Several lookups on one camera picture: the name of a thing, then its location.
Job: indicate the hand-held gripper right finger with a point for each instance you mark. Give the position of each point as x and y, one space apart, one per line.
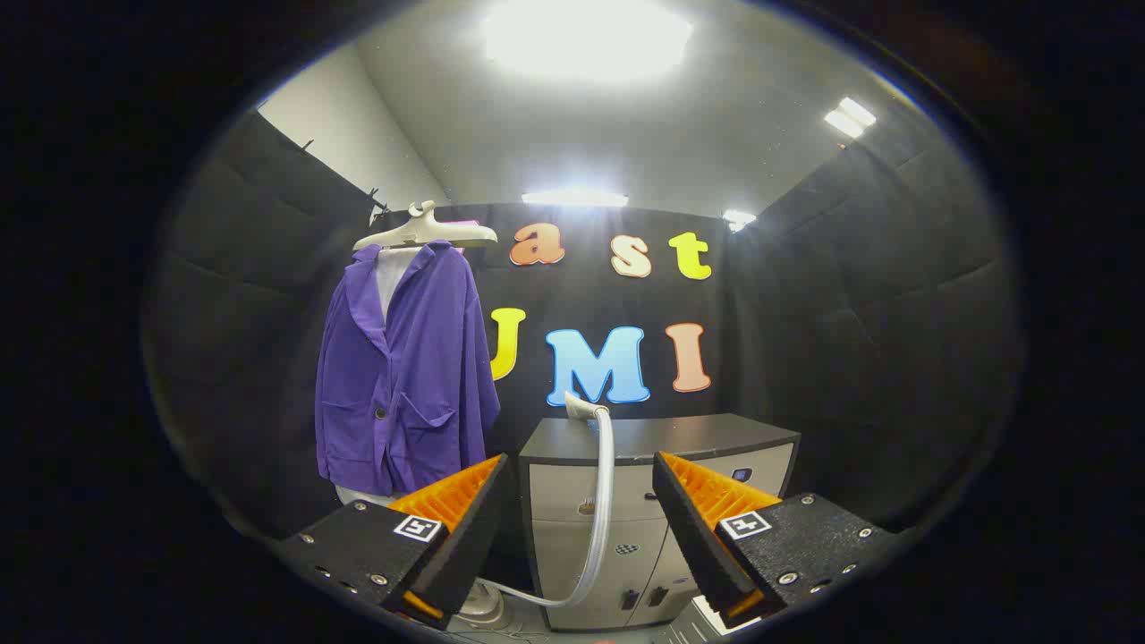
693 537

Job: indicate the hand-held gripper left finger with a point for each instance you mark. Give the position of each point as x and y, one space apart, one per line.
470 528

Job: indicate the white padded garment form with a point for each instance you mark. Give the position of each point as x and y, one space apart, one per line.
391 277

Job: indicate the white clothes hanger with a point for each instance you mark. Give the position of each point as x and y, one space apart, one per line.
420 233

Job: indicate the grey cabinet with dark top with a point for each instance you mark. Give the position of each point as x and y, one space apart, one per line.
568 501

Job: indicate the small ceiling light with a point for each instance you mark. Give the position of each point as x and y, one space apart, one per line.
739 219

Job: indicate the long strip ceiling light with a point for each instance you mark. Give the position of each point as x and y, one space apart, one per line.
575 198

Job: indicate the rectangular ceiling light panel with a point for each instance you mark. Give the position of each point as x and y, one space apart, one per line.
850 116

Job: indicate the large round ceiling light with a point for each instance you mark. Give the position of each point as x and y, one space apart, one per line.
586 36

